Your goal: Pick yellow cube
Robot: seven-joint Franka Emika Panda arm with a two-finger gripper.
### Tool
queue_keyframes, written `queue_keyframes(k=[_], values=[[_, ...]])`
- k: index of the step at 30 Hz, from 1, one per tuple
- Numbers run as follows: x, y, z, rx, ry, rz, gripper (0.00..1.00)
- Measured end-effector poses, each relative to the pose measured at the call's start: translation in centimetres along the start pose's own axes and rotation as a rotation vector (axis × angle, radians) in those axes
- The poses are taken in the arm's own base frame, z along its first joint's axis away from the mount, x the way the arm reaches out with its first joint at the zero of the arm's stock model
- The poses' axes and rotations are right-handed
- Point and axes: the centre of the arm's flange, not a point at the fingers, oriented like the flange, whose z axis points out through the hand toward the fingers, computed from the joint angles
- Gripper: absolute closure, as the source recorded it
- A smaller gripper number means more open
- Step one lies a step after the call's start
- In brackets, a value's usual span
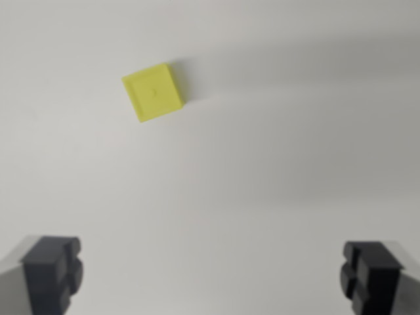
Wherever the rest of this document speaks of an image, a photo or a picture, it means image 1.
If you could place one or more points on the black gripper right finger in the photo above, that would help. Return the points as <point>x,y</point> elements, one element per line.
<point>377,279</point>

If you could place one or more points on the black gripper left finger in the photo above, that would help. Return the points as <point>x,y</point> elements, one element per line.
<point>42,279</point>

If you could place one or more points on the yellow cube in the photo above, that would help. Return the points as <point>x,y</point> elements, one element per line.
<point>152,92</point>

